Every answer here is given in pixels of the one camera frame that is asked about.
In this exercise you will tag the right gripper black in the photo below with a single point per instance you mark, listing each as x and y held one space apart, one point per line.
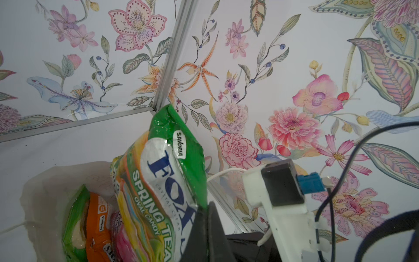
245 248

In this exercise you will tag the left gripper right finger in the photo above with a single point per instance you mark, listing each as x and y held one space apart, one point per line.
218 245

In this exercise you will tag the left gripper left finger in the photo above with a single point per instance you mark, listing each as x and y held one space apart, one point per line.
197 247

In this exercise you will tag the magenta Fox's candy bag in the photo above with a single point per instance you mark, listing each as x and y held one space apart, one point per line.
120 241

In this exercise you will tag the green Fox's candy bag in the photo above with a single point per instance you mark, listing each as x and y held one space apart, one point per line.
160 185

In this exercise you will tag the orange Fox's candy bag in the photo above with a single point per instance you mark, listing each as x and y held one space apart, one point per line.
98 237

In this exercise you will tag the green Lays chips bag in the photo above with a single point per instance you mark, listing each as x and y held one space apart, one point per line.
74 234

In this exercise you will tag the white paper bag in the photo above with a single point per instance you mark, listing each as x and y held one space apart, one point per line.
35 206

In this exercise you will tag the right aluminium frame post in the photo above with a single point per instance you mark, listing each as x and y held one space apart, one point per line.
65 64

